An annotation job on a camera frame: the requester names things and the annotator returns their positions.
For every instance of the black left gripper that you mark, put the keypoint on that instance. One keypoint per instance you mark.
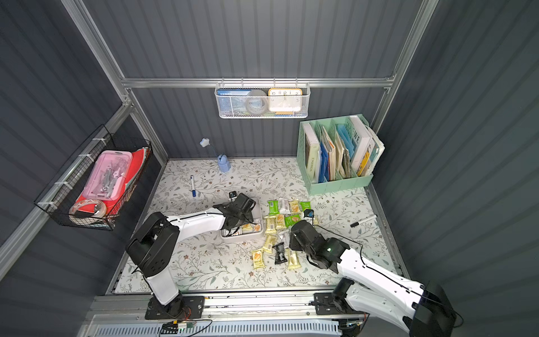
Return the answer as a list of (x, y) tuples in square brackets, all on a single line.
[(243, 209)]

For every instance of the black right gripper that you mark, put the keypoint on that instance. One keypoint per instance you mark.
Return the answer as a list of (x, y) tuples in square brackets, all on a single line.
[(297, 233)]

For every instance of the white cookie packet front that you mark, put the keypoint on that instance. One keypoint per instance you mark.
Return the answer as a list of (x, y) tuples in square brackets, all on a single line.
[(251, 228)]

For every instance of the silver cookie packet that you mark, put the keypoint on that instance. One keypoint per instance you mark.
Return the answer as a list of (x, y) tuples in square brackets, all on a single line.
[(284, 237)]

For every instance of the black cookie packet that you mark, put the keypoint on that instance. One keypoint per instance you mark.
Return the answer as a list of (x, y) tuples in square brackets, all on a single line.
[(280, 253)]

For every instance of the small white cookie packet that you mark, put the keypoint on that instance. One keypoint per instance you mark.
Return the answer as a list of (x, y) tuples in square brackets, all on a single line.
[(284, 206)]

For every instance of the pale yellow cookie packet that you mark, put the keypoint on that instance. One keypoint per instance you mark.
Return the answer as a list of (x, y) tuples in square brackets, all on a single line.
[(258, 259)]

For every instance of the green cookie packet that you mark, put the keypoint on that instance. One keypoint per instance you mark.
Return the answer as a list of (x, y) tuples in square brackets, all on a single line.
[(305, 206)]

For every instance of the pale yellow packet stack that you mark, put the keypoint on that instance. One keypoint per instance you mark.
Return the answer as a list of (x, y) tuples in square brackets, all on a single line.
[(294, 206)]

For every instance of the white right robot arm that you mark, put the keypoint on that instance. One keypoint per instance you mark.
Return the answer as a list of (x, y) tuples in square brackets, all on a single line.
[(365, 287)]

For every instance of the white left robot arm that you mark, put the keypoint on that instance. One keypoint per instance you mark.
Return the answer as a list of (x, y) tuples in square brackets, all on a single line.
[(151, 246)]

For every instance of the white storage box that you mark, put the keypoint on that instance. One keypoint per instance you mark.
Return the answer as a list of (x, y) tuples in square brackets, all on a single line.
[(235, 235)]

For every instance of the blue box in basket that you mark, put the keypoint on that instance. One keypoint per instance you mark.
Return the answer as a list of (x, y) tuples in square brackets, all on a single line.
[(229, 98)]

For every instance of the blue spray bottle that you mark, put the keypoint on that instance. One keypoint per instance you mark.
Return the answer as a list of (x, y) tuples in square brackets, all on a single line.
[(222, 160)]

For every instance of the blue white marker pen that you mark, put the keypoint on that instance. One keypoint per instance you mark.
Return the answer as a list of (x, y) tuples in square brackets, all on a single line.
[(192, 185)]

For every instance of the black white marker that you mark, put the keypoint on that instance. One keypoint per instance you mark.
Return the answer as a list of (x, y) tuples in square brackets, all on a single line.
[(364, 220)]

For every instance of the blue folder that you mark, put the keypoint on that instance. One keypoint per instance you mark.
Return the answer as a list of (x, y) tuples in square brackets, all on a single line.
[(324, 169)]

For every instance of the yellow illustrated book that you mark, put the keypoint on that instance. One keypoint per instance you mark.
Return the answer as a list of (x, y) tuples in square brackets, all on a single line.
[(365, 161)]

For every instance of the pale green workspace book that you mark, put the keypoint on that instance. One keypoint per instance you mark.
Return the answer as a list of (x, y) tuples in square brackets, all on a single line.
[(312, 153)]

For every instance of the beige paper stack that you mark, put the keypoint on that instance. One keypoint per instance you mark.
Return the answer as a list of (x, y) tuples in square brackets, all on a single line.
[(336, 152)]

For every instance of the mint green file organizer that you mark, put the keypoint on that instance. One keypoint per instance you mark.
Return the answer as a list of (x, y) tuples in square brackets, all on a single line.
[(351, 180)]

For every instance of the grey tape roll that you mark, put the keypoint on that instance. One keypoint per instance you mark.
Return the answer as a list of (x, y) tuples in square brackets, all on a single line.
[(256, 102)]

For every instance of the white illustrated book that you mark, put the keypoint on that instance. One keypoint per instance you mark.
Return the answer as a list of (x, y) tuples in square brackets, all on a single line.
[(363, 137)]

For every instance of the yellow white clock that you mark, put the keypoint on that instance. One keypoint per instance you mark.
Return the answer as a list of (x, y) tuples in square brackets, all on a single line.
[(285, 100)]

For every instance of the pink plastic tool case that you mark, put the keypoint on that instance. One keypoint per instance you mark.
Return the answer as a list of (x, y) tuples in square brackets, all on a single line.
[(108, 176)]

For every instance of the clear tape dispenser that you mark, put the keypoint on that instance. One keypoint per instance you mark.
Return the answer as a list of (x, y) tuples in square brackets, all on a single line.
[(88, 208)]

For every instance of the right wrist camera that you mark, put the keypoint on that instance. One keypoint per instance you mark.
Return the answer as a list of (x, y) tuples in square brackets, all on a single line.
[(308, 213)]

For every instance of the white wire wall basket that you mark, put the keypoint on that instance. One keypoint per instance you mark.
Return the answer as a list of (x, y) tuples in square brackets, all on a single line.
[(241, 113)]

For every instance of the black wire wall basket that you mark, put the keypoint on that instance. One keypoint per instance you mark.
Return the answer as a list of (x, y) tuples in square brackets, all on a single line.
[(66, 189)]

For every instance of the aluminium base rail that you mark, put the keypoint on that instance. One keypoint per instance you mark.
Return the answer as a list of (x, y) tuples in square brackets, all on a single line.
[(249, 305)]

